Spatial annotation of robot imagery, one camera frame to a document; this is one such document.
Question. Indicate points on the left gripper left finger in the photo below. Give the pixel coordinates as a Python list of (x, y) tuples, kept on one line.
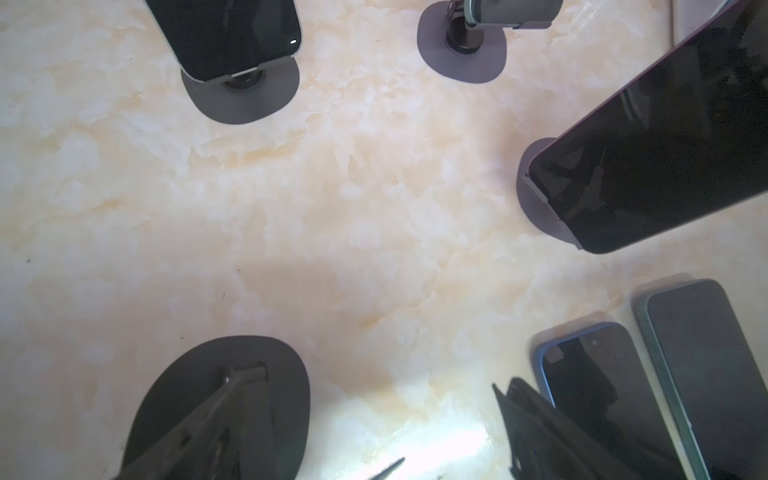
[(226, 437)]

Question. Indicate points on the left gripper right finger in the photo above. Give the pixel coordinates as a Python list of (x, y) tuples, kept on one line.
[(546, 444)]

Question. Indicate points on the dark stand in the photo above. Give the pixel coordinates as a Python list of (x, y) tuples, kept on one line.
[(453, 50), (200, 372), (248, 97)]

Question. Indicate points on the black phone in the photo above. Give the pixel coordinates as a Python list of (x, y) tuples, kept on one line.
[(709, 378), (214, 39), (513, 14), (595, 377)]

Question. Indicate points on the pink-edged phone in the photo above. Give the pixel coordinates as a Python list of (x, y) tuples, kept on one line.
[(684, 139)]

